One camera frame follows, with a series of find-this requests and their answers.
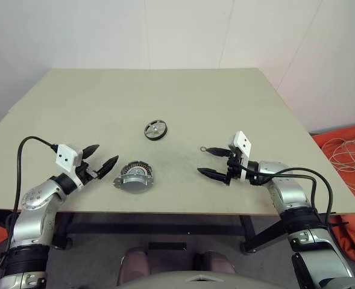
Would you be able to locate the black rectangular floor plate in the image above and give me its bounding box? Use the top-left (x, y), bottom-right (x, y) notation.
top-left (148, 241), bottom-right (187, 250)

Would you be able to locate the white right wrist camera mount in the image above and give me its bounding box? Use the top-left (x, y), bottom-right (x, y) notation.
top-left (228, 130), bottom-right (253, 181)

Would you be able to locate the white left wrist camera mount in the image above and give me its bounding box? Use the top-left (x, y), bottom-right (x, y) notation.
top-left (55, 143), bottom-right (86, 190)

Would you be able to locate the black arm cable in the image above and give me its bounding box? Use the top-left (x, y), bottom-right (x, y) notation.
top-left (243, 167), bottom-right (336, 238)
top-left (4, 136), bottom-right (59, 256)

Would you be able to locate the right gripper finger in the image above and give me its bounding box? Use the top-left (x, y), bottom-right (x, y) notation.
top-left (205, 146), bottom-right (231, 158)
top-left (196, 167), bottom-right (231, 185)

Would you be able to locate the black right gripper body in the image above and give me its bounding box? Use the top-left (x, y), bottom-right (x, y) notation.
top-left (224, 147), bottom-right (245, 185)

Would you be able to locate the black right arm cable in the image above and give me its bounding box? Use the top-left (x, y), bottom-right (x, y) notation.
top-left (243, 167), bottom-right (336, 238)

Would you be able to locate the black table frame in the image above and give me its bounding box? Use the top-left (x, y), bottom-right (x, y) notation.
top-left (0, 209), bottom-right (289, 256)

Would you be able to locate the gray motor housing with stator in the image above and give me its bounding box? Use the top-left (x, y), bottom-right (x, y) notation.
top-left (113, 161), bottom-right (156, 195)

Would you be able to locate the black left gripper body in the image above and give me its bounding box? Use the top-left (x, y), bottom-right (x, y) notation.
top-left (74, 158), bottom-right (104, 184)

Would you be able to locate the gray robot torso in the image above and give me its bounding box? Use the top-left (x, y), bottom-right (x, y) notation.
top-left (112, 270), bottom-right (258, 289)

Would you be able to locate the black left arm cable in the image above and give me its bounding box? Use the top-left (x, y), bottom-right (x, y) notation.
top-left (4, 136), bottom-right (59, 256)

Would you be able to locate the dark maroon rounded shape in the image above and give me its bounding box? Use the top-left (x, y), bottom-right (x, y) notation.
top-left (118, 247), bottom-right (149, 285)
top-left (195, 250), bottom-right (237, 275)

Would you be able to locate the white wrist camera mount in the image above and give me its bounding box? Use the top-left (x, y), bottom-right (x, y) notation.
top-left (228, 130), bottom-right (253, 181)
top-left (55, 143), bottom-right (86, 190)

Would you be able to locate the round black rotor disc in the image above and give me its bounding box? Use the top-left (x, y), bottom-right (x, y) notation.
top-left (143, 119), bottom-right (169, 142)

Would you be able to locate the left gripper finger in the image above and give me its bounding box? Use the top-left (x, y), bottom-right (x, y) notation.
top-left (95, 155), bottom-right (119, 180)
top-left (81, 144), bottom-right (101, 160)

